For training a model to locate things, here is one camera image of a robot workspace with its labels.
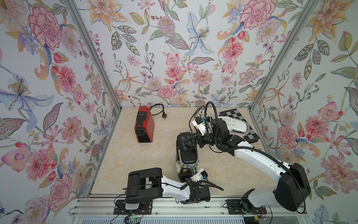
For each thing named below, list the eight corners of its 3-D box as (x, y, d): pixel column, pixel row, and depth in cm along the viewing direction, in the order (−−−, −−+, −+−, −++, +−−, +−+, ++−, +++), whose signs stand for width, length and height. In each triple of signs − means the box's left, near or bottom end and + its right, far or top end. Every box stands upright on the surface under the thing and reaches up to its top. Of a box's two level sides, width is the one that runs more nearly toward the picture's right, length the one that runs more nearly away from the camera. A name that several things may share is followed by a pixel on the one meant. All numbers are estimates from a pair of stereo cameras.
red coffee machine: (138, 145, 100) (131, 129, 85) (143, 121, 115) (138, 103, 100) (152, 145, 100) (148, 129, 85) (156, 121, 115) (152, 103, 100)
